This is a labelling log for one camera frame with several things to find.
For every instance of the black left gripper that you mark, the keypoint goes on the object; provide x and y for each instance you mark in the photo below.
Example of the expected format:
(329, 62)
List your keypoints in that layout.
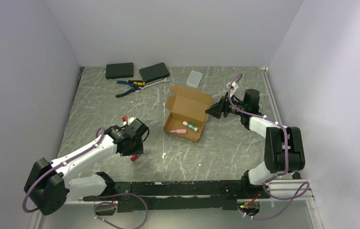
(138, 150)

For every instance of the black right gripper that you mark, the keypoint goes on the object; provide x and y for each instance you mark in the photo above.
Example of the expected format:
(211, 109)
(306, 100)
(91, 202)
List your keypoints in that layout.
(221, 106)

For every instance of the small red bottle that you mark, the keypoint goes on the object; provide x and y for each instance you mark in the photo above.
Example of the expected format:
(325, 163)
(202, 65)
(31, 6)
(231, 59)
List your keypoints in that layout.
(134, 158)

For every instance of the brown cardboard paper box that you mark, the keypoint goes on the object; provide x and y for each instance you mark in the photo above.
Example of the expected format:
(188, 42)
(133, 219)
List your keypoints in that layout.
(187, 104)

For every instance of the green white glue stick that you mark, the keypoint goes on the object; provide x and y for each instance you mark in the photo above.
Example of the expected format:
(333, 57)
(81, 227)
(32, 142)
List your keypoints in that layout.
(190, 126)

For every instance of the pink plastic tube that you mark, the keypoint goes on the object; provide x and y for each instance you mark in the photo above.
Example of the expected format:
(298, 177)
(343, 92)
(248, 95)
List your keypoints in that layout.
(179, 131)

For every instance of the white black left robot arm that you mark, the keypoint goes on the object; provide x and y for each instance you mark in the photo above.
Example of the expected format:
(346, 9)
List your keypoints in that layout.
(52, 183)

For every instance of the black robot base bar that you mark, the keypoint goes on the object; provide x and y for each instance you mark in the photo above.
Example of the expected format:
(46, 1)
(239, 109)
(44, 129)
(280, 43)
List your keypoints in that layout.
(173, 195)

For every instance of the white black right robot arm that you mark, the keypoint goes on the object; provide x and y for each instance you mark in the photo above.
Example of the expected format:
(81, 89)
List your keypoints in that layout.
(283, 152)

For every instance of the black flat box right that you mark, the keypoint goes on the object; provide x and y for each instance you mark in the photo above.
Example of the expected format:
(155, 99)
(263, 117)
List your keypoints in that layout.
(154, 72)

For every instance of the black flat box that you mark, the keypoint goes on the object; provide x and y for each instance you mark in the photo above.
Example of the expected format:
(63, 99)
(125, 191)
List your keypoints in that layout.
(119, 70)
(154, 72)

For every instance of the black flat box left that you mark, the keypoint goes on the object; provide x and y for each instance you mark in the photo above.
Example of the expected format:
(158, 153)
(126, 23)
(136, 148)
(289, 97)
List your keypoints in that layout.
(119, 70)

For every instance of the translucent white plastic container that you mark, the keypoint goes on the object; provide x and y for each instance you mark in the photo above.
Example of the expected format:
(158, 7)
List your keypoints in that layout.
(194, 79)

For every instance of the silver wrench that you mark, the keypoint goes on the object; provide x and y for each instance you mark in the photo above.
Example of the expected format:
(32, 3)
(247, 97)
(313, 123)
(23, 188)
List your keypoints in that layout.
(165, 80)

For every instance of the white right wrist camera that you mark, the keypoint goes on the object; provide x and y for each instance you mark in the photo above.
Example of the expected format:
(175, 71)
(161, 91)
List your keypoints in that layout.
(232, 87)

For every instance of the blue handled pliers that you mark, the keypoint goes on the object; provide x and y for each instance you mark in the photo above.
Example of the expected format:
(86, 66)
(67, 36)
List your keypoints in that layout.
(129, 88)

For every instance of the aluminium frame rail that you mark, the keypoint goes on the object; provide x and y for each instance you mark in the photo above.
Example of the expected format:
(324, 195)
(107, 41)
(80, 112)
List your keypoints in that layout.
(276, 190)

